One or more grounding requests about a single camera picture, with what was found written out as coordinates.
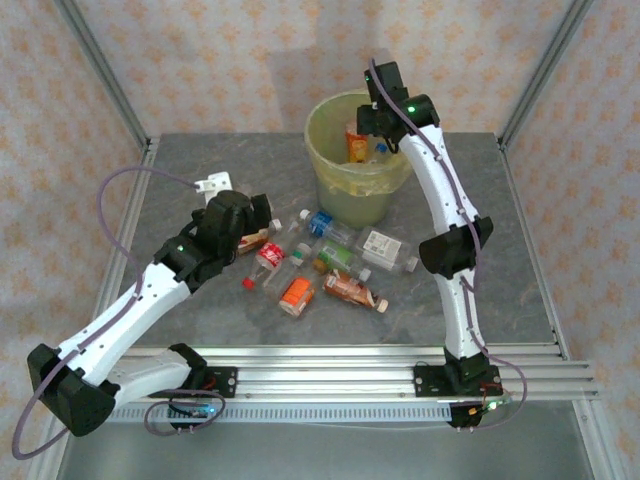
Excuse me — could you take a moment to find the orange juice bottle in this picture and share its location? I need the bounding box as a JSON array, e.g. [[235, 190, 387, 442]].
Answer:
[[344, 127, 369, 165]]

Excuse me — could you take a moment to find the red label cola bottle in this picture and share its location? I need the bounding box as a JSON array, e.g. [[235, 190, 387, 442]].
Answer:
[[241, 239, 289, 290]]

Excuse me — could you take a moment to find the blue label water bottle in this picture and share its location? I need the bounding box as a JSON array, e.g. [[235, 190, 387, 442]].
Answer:
[[298, 209, 357, 244]]

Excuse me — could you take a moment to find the clear bottle green-white cap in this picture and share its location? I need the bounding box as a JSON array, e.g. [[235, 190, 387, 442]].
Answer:
[[260, 242, 312, 301]]

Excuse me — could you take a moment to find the bright orange label bottle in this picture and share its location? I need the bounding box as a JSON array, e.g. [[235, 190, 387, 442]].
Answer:
[[278, 275, 317, 317]]

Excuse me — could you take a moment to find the green label bottle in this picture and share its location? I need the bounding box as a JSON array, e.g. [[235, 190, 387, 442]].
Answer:
[[313, 239, 374, 282]]

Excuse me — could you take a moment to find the orange-brown label bottle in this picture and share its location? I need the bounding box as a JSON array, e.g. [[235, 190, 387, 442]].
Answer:
[[322, 269, 390, 314]]

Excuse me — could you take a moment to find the white label square bottle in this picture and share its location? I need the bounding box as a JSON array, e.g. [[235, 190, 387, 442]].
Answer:
[[355, 227, 420, 275]]

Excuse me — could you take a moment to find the translucent yellow-green plastic bin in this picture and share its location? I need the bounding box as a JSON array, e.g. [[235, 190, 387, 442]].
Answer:
[[303, 88, 415, 230]]

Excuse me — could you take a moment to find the small circuit board green light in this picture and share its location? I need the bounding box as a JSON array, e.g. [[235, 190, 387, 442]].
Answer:
[[467, 399, 514, 416], [169, 403, 214, 420]]

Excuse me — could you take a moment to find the grey metal shelf panel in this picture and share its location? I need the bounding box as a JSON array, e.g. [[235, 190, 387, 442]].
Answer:
[[57, 422, 599, 480]]

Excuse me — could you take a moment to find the aluminium table side rail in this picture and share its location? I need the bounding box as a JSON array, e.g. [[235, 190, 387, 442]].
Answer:
[[497, 137, 571, 362], [92, 137, 162, 321]]

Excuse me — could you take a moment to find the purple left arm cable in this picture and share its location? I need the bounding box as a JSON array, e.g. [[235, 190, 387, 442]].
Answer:
[[10, 166, 226, 461]]

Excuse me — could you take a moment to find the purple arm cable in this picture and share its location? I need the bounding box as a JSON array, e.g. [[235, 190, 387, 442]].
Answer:
[[10, 166, 226, 461], [367, 58, 530, 435]]

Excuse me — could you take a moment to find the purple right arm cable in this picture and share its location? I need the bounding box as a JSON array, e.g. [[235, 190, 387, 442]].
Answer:
[[367, 58, 530, 435]]

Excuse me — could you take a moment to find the aluminium frame post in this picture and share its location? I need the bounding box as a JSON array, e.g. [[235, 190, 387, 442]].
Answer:
[[27, 424, 74, 480], [498, 0, 597, 150], [53, 0, 152, 151], [572, 399, 629, 480]]

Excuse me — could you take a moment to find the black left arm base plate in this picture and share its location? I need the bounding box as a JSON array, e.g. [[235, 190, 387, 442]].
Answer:
[[197, 366, 239, 400]]

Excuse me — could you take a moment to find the aluminium mounting rail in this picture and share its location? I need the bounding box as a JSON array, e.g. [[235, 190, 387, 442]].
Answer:
[[117, 343, 601, 403]]

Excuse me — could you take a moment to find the slotted grey cable duct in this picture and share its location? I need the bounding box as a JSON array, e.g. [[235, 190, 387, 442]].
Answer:
[[112, 403, 454, 425]]

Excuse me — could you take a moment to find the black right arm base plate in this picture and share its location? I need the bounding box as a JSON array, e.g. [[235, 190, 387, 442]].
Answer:
[[413, 363, 503, 400]]

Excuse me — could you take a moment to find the aluminium lower frame post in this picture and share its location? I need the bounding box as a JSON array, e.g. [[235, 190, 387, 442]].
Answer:
[[27, 424, 74, 480], [572, 399, 629, 480]]

